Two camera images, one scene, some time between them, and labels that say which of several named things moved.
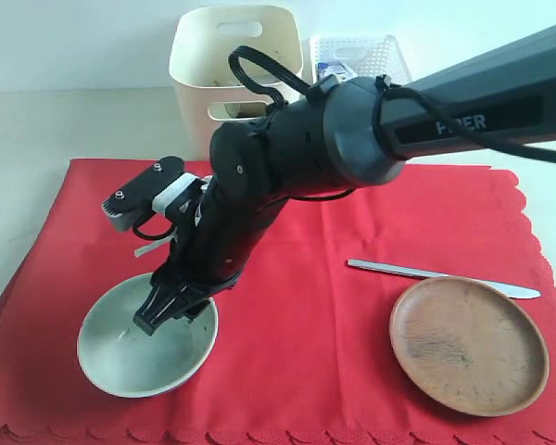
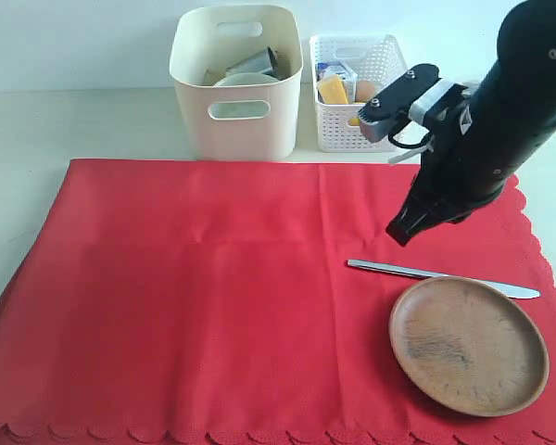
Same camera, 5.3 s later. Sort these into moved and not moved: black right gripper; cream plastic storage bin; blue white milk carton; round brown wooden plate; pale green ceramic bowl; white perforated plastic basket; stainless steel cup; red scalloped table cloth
Moved: pale green ceramic bowl; black right gripper; stainless steel cup
Not moved: blue white milk carton; white perforated plastic basket; round brown wooden plate; red scalloped table cloth; cream plastic storage bin
